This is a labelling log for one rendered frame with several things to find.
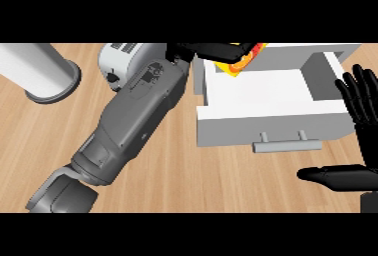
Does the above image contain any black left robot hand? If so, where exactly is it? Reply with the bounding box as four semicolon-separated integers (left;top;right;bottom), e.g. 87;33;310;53
166;42;265;64

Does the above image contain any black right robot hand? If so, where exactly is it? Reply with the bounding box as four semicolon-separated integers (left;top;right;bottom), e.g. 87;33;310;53
296;63;378;214

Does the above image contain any yellow and orange cup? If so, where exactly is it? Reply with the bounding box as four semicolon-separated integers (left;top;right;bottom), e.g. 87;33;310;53
214;42;269;78

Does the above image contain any white open drawer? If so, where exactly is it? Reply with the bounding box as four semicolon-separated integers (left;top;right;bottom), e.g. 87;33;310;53
195;51;358;148

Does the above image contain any white toaster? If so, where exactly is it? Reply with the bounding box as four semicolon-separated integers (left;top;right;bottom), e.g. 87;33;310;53
98;42;170;92

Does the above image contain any white paper towel roll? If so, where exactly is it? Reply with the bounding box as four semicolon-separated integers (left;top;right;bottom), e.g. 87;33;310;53
0;42;83;104

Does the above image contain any grey drawer handle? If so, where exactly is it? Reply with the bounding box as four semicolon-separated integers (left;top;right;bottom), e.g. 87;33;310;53
253;129;324;154

